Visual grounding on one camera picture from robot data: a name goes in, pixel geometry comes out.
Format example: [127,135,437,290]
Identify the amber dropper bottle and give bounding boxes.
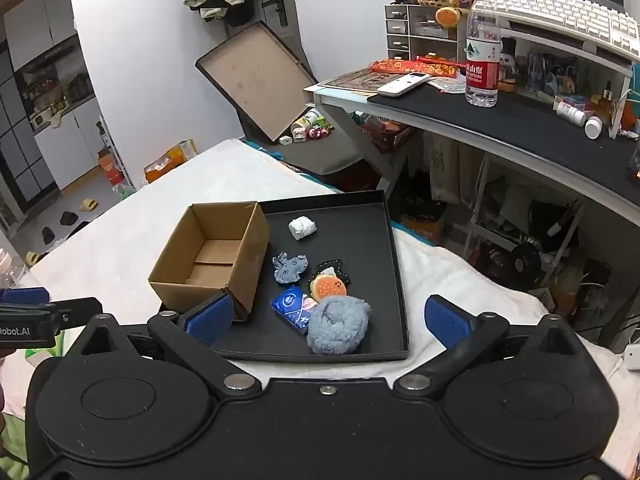
[597,80,617,117]

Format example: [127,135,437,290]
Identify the red long packets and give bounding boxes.
[369,55,469,79]

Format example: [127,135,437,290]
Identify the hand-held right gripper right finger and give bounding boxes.
[392,295,583,401]

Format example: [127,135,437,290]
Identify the grey desktop drawer organizer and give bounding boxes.
[383,3,469,64]

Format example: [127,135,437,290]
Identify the white keyboard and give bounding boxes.
[474,0,640,59]

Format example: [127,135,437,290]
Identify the white green can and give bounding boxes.
[292,107,322,133]

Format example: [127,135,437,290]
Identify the clear water bottle red label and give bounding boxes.
[464,0,503,109]

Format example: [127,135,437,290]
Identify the white remote control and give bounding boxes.
[376,72,431,99]

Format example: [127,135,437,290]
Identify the black door handle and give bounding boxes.
[261,0,289,27]

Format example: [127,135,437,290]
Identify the grey desk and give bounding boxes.
[301,66,640,353]

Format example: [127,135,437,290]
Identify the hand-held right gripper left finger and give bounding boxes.
[75,293,263,401]

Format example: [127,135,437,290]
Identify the brown cardboard box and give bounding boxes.
[148,201,271,322]

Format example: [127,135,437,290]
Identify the clear plastic jar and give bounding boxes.
[0,249,25,288]

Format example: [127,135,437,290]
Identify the orange paper bag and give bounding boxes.
[144,139,199,184]

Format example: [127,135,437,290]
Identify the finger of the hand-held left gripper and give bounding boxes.
[50,297,103,333]
[0,287,49,306]

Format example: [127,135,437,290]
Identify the black small fan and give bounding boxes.
[499,241,544,287]

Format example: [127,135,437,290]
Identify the green cloth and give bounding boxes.
[0,412,32,480]

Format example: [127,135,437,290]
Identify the white storage rack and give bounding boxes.
[461,154,585,283]

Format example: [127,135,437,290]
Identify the white monitor riser shelf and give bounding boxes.
[499,24,635,141]

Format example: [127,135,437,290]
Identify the blue denim animal plush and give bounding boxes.
[272,252,310,286]

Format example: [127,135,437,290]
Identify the kitchen shelf with jars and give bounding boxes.
[14,57,97,128]

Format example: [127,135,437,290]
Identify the grey pink paw plush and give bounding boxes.
[306,295,372,356]

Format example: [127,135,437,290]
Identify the beige tote bag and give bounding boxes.
[429,135,464,207]

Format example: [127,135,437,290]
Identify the brown patterned board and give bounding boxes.
[326,68,402,94]

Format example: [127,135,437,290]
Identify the blue tissue packet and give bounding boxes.
[270,285,319,336]

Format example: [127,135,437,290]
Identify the black shallow tray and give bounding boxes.
[159,189,411,362]

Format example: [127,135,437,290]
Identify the red plastic basket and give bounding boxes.
[359,116,417,154]

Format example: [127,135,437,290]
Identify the hamburger plush toy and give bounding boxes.
[309,274,347,304]

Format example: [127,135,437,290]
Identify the large brown box lid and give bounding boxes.
[194,20,319,144]

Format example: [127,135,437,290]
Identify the orange round plush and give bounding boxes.
[434,5,463,29]

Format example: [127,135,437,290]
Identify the white paper ball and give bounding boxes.
[289,215,317,241]

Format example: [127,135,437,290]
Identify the white narrow floor rack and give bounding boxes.
[96,114,137,193]

